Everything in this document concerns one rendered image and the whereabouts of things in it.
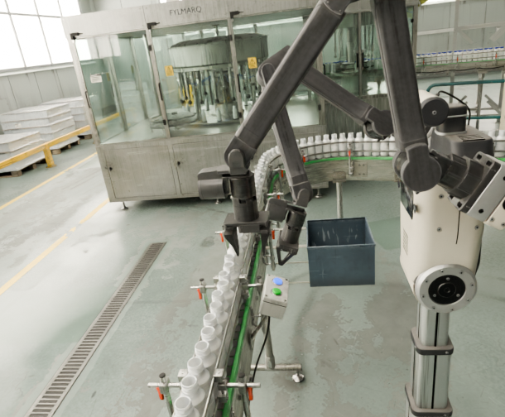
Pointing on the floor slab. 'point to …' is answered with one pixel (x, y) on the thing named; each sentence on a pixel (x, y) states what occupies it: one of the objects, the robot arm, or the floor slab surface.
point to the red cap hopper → (493, 41)
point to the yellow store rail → (22, 159)
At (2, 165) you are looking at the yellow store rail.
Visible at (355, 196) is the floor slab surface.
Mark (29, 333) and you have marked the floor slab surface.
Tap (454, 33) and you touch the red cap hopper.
